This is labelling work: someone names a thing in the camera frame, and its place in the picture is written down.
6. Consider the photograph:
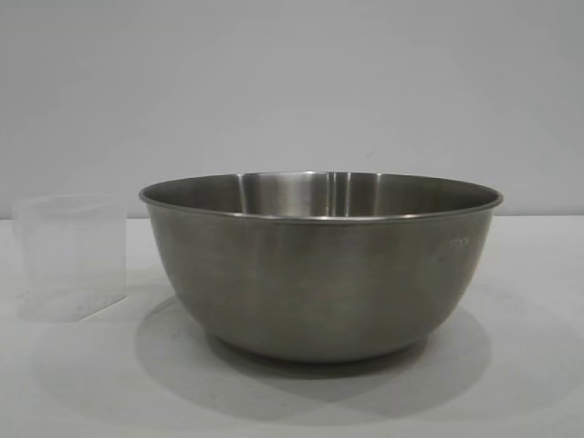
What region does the stainless steel mixing bowl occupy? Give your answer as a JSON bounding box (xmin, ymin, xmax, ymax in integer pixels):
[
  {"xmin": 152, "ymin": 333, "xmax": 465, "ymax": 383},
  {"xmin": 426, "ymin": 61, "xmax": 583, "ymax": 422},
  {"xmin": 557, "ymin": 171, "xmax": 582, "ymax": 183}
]
[{"xmin": 136, "ymin": 169, "xmax": 505, "ymax": 364}]

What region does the translucent plastic measuring cup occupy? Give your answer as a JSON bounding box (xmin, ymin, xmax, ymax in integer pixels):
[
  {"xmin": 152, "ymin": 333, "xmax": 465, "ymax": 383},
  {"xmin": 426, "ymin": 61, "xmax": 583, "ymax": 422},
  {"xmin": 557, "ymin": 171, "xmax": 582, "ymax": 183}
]
[{"xmin": 10, "ymin": 194, "xmax": 130, "ymax": 325}]

